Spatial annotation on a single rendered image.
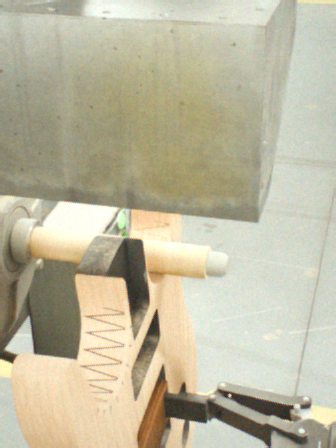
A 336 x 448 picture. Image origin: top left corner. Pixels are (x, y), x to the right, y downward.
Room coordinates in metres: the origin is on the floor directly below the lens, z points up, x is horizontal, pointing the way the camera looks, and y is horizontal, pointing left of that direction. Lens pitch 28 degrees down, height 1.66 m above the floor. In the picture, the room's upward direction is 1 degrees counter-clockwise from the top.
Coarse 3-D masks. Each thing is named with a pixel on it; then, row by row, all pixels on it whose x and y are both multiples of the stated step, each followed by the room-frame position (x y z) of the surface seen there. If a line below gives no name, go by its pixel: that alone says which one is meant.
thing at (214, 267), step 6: (210, 252) 0.67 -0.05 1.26; (216, 252) 0.67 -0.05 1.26; (222, 252) 0.67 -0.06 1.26; (210, 258) 0.66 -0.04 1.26; (216, 258) 0.66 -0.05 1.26; (222, 258) 0.66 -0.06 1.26; (228, 258) 0.67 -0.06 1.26; (210, 264) 0.66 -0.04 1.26; (216, 264) 0.66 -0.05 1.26; (222, 264) 0.66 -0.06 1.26; (228, 264) 0.67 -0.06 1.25; (210, 270) 0.66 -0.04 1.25; (216, 270) 0.66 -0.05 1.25; (222, 270) 0.66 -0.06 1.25; (216, 276) 0.66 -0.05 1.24
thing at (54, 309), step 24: (48, 216) 1.02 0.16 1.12; (72, 216) 1.02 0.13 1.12; (96, 216) 1.02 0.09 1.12; (48, 264) 0.93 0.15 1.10; (72, 264) 0.92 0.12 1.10; (48, 288) 0.93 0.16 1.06; (72, 288) 0.92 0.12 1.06; (48, 312) 0.93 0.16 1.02; (72, 312) 0.92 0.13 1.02; (48, 336) 0.93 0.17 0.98; (72, 336) 0.92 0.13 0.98
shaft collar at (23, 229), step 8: (16, 224) 0.72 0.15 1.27; (24, 224) 0.72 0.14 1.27; (32, 224) 0.72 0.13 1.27; (40, 224) 0.73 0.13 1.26; (16, 232) 0.71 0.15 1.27; (24, 232) 0.71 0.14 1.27; (32, 232) 0.72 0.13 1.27; (16, 240) 0.71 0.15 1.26; (24, 240) 0.70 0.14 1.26; (16, 248) 0.70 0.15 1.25; (24, 248) 0.70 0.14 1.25; (16, 256) 0.70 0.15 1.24; (24, 256) 0.70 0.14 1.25; (32, 256) 0.71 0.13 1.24
